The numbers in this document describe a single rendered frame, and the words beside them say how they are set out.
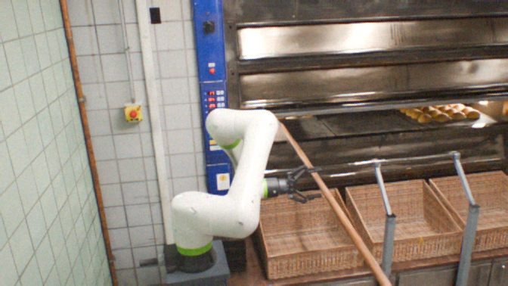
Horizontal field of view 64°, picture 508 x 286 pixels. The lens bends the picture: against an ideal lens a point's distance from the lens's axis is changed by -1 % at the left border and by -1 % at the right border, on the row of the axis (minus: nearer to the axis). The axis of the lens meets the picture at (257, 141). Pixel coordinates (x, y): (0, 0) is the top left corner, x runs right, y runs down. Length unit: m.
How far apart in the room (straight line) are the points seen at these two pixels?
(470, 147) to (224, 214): 2.15
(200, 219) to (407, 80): 1.77
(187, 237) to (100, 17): 1.40
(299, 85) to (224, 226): 1.36
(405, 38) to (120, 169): 1.86
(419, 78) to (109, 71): 1.83
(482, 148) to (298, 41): 1.50
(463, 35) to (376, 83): 0.60
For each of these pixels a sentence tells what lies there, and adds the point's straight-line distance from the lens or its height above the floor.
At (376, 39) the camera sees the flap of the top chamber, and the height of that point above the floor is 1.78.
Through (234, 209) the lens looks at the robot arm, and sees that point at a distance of 1.31.
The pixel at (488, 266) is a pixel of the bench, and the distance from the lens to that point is 2.88.
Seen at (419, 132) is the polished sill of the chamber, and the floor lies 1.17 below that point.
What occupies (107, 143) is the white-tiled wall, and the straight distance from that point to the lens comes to 2.55.
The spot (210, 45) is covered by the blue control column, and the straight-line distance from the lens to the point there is 2.34.
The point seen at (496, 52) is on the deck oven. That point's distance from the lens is 3.03.
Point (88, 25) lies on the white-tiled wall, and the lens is 2.43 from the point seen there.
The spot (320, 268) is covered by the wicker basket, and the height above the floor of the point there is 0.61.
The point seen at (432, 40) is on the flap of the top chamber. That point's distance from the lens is 2.75.
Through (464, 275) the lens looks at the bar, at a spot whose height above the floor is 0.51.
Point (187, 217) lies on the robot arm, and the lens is 1.35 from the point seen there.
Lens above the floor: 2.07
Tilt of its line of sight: 20 degrees down
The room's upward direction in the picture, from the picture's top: 2 degrees counter-clockwise
